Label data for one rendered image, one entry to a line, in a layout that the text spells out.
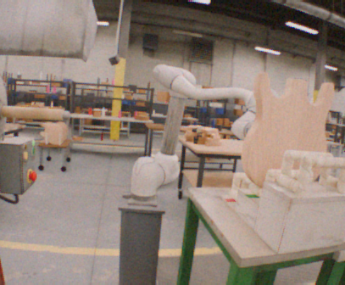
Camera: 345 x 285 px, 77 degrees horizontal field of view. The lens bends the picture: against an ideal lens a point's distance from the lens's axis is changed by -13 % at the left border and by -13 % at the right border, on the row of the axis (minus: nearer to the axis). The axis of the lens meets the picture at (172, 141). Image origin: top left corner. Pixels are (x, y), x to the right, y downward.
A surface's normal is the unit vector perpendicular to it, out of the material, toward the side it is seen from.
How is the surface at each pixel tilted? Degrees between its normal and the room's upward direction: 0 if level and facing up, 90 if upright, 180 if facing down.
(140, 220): 90
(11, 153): 90
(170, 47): 90
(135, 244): 90
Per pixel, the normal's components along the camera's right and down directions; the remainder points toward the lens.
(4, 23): 0.19, 0.16
